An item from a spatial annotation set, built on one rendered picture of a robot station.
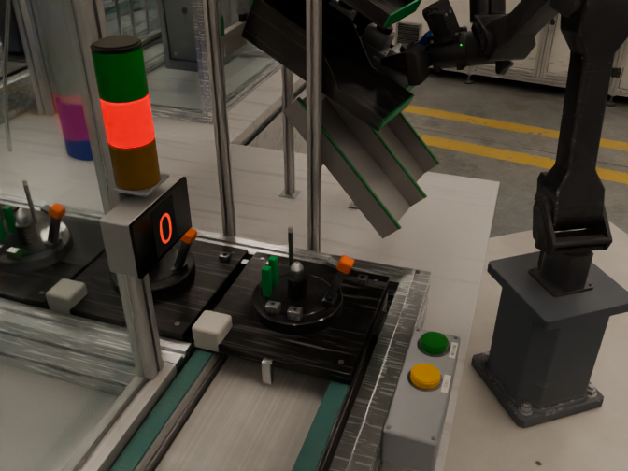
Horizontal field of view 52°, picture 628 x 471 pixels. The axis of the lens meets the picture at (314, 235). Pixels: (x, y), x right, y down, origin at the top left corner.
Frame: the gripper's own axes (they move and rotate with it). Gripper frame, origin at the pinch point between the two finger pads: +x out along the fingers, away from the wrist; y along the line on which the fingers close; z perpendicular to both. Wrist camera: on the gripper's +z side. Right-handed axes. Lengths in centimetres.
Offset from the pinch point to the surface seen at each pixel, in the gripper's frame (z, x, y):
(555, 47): -85, 47, -359
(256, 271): -24.8, 16.5, 35.5
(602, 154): -129, 7, -272
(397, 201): -24.7, 2.1, 8.4
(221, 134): -4.2, 24.8, 24.9
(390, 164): -18.3, 3.4, 6.1
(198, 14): 10, 72, -34
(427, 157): -22.9, 2.2, -8.7
